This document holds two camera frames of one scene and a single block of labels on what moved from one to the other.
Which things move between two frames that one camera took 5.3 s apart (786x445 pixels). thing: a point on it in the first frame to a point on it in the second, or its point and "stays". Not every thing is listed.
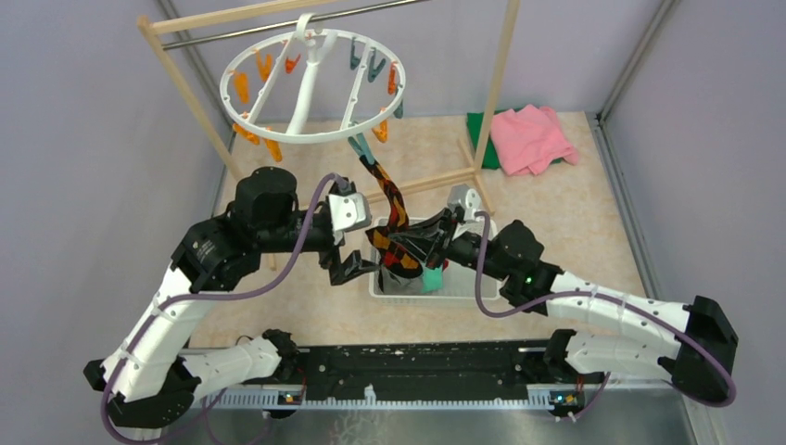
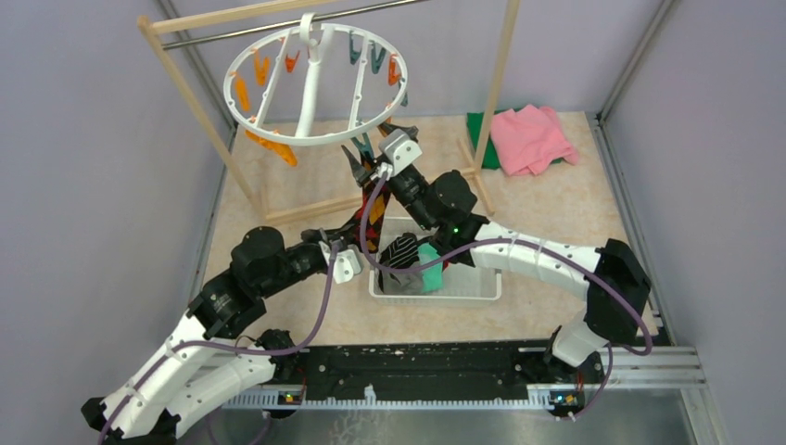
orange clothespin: [247, 134] to [243, 94]
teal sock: [432, 278] stays
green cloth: [475, 123] stays
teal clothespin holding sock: [361, 147] stays
